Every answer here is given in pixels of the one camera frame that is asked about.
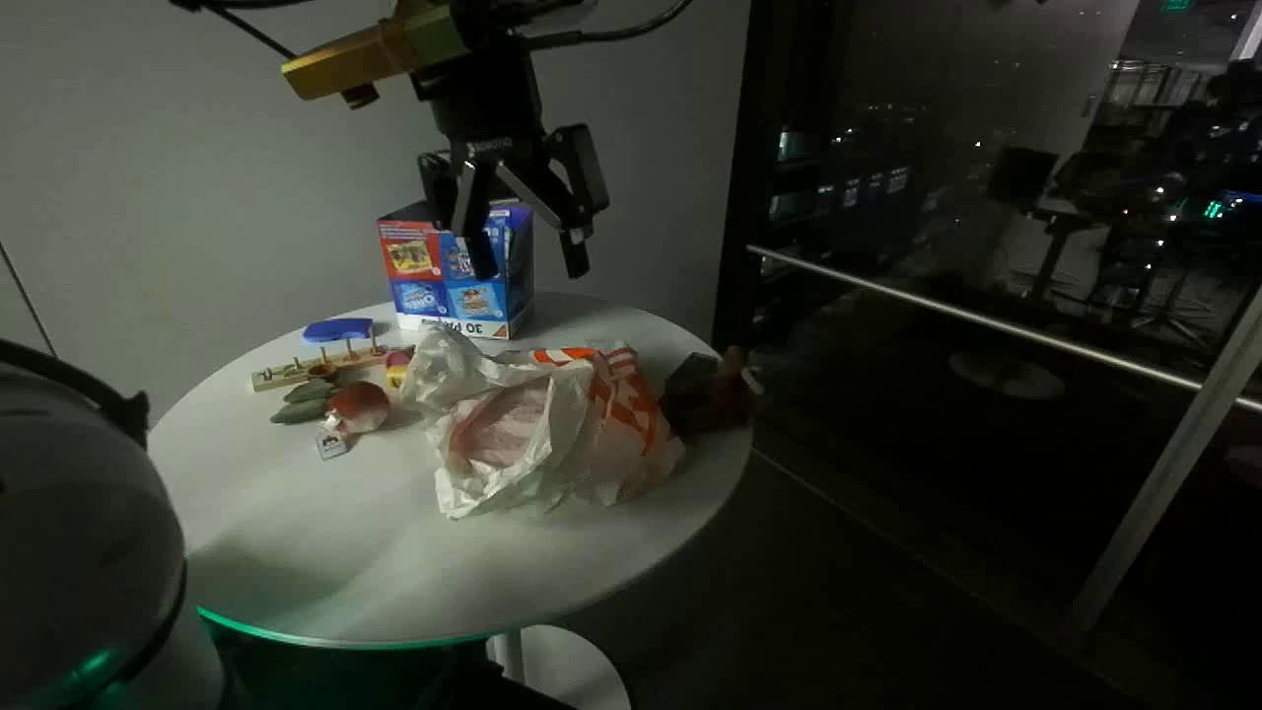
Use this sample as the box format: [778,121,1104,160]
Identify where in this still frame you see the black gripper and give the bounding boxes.
[410,23,612,284]

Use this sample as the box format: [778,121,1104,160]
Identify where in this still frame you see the red toy radish green leaves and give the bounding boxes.
[267,374,395,461]

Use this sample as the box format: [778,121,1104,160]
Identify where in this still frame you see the white orange plastic bag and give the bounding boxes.
[399,324,689,526]

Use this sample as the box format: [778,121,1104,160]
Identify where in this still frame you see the blue cardboard snack box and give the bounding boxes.
[373,198,540,345]

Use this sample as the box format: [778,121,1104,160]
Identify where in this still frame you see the small blue object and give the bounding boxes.
[299,315,377,349]

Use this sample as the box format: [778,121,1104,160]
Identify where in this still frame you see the dark brown soft object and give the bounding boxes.
[657,345,765,437]

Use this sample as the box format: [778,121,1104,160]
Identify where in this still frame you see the round white table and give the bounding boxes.
[146,288,759,655]

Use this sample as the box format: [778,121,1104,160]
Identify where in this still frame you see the white round table base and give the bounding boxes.
[483,625,635,710]

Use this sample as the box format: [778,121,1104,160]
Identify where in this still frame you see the horizontal window rail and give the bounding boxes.
[746,242,1262,419]

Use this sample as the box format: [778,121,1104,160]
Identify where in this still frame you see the white slanted post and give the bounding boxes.
[1062,282,1262,649]

